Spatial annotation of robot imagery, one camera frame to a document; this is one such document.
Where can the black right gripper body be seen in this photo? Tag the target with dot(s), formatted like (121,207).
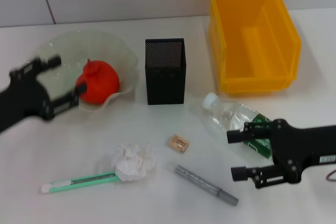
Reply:
(302,148)

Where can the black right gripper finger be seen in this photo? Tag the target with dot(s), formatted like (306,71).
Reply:
(237,173)
(233,137)

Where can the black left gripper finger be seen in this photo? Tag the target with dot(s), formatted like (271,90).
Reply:
(67,100)
(51,62)

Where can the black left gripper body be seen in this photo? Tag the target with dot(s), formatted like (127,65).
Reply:
(26,98)

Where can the clear green-label water bottle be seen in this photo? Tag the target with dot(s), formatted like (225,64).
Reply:
(223,113)

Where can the green highlighter marker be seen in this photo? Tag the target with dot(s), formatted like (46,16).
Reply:
(84,180)

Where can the white paper ball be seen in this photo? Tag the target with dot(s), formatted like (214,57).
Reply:
(134,162)

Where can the grey marker pen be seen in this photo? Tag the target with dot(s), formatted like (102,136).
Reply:
(199,182)

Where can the small tan eraser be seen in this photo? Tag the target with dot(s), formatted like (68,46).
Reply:
(178,143)

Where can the pale green glass fruit plate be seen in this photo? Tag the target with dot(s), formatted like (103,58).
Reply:
(105,48)

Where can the black mesh pen holder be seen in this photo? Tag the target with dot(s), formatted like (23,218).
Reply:
(164,82)

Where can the yellow plastic bin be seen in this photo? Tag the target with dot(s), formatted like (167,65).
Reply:
(249,51)

